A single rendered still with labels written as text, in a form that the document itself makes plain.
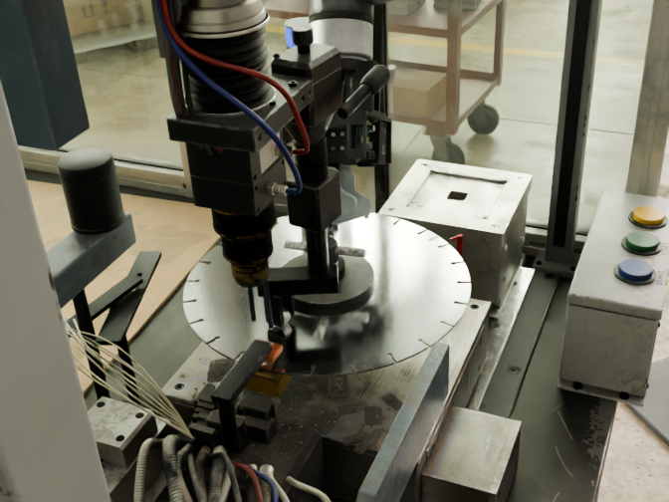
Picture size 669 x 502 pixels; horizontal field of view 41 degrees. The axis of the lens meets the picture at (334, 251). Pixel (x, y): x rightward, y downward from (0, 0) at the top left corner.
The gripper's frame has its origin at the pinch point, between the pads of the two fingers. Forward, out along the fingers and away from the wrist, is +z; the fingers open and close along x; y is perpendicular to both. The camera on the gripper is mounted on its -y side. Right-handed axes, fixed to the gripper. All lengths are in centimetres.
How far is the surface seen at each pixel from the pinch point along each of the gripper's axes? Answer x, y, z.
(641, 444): 126, 17, 47
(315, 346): -10.5, 5.0, 11.5
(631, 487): 114, 17, 54
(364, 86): -16.6, 13.3, -14.0
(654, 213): 35.2, 32.0, -3.7
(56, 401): -74, 32, 5
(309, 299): -5.9, 1.6, 7.0
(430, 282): 3.5, 12.2, 5.1
